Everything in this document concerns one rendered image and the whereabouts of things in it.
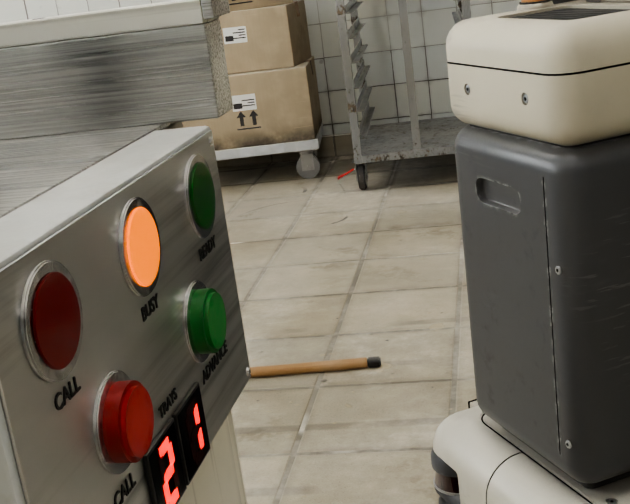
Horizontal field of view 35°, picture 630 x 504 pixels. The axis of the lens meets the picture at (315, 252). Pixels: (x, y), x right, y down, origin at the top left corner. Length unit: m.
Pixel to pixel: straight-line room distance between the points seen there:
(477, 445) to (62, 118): 0.91
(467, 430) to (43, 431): 1.08
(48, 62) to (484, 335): 0.83
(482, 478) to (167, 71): 0.89
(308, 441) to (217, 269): 1.52
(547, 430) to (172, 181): 0.82
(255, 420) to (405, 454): 0.37
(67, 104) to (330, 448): 1.49
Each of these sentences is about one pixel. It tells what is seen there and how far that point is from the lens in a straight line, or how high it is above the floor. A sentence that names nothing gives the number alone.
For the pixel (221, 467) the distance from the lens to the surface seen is 0.59.
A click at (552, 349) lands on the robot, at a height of 0.46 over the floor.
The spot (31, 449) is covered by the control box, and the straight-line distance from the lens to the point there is 0.33.
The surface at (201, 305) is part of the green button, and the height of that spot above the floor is 0.77.
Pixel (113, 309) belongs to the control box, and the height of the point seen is 0.80.
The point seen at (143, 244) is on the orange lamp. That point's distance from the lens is 0.41.
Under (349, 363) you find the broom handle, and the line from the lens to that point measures 2.29.
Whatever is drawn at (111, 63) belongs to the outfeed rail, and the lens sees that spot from 0.54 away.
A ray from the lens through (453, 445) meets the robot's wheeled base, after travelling 1.38.
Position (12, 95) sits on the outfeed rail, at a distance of 0.57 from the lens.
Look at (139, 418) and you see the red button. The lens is 0.38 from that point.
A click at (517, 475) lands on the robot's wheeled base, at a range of 1.28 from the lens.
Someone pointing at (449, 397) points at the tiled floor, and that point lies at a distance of 2.12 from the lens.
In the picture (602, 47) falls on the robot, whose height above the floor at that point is 0.79.
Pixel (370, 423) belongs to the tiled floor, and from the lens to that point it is 2.05.
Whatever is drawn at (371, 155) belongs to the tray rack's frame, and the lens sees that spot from 3.84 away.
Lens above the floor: 0.92
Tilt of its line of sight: 17 degrees down
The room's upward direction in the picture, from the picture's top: 8 degrees counter-clockwise
